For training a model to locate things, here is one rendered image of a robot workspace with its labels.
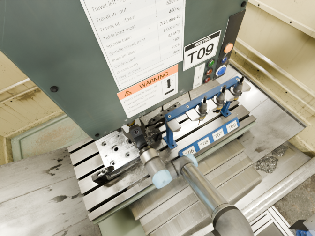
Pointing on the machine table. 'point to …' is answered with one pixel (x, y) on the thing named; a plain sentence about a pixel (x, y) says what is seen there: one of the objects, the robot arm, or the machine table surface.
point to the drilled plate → (133, 155)
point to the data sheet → (138, 35)
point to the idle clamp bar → (162, 114)
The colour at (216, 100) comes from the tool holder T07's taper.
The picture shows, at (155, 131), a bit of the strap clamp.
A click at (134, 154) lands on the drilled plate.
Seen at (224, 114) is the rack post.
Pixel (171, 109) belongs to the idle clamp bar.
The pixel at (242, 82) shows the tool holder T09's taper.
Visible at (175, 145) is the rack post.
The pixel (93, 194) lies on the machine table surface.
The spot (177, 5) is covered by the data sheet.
